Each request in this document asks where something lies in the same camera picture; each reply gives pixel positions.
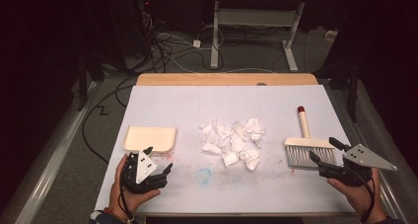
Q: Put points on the cream plastic dustpan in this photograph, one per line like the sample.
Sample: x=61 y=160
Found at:
x=151 y=138

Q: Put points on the white table cover sheet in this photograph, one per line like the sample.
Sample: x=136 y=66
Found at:
x=230 y=191

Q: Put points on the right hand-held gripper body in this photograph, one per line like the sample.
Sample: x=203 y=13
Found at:
x=364 y=158

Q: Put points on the person's right hand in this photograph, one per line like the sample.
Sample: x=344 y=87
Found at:
x=361 y=197

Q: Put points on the black metal stand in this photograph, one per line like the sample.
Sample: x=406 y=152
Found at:
x=82 y=86
x=353 y=99

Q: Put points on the small white box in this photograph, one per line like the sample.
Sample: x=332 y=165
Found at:
x=331 y=36

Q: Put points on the person's left hand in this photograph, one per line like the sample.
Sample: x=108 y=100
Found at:
x=131 y=202

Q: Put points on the white desk frame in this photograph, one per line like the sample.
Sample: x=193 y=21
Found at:
x=256 y=17

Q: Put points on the pile of white paper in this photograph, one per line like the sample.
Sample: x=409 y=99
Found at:
x=235 y=141

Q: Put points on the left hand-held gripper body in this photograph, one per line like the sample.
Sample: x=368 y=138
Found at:
x=144 y=166

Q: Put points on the white power adapter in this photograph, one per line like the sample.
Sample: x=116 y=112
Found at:
x=196 y=43

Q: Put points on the cream hand brush red tip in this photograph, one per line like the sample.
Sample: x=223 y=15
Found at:
x=304 y=125

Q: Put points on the grey metal floor rail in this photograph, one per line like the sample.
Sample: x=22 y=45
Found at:
x=49 y=171
x=356 y=135

